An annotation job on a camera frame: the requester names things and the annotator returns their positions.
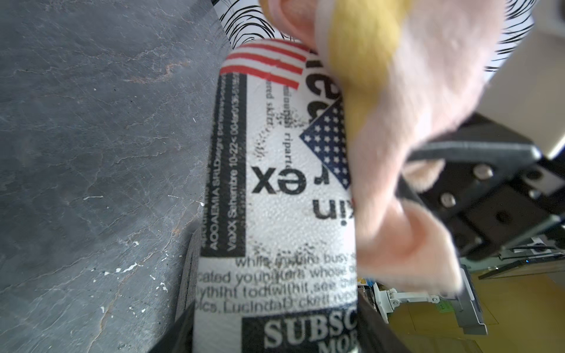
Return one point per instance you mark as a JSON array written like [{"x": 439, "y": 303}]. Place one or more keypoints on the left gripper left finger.
[{"x": 178, "y": 339}]

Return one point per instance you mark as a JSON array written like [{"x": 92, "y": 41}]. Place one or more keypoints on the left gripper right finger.
[{"x": 374, "y": 335}]

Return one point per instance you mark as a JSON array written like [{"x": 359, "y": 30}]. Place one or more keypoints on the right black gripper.
[{"x": 496, "y": 190}]

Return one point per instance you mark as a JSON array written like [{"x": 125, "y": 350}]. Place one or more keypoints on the grey oval eyeglass case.
[{"x": 188, "y": 281}]

